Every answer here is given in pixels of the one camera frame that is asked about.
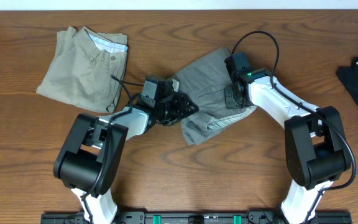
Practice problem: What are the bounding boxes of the grey shorts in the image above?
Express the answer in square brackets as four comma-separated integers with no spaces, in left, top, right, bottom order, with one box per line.
[170,47,256,146]

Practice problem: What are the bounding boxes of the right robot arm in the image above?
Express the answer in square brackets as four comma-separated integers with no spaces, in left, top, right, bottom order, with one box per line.
[225,68,356,223]

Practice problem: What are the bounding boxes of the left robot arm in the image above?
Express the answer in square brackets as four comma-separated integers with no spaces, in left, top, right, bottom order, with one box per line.
[53,92,198,223]

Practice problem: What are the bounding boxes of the folded khaki shorts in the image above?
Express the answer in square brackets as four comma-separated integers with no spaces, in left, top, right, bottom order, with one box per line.
[36,27,128,113]

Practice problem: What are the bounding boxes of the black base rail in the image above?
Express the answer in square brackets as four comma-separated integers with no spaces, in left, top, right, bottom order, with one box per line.
[40,210,353,224]

